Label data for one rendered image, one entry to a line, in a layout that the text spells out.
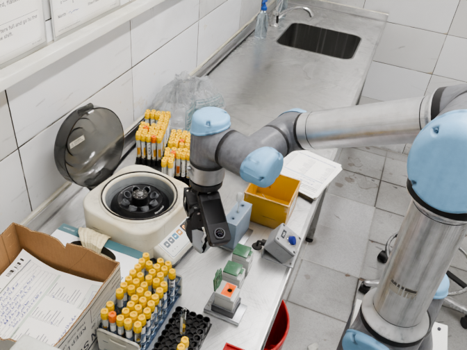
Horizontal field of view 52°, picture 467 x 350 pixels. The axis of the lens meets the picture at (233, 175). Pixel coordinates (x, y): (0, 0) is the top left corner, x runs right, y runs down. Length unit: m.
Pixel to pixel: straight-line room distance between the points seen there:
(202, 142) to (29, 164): 0.53
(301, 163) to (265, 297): 0.58
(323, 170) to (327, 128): 0.75
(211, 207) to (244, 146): 0.18
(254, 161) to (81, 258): 0.48
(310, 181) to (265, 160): 0.72
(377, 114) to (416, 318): 0.34
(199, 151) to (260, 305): 0.45
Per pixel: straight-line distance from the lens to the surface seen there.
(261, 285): 1.24
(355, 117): 0.86
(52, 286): 1.17
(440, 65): 3.31
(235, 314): 1.16
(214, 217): 0.99
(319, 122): 0.90
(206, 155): 0.92
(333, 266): 2.56
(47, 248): 1.19
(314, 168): 1.63
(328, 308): 2.38
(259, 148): 0.86
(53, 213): 1.42
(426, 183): 0.65
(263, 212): 1.35
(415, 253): 0.75
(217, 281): 1.10
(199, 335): 1.10
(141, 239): 1.19
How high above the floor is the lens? 1.82
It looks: 37 degrees down
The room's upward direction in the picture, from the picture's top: 7 degrees clockwise
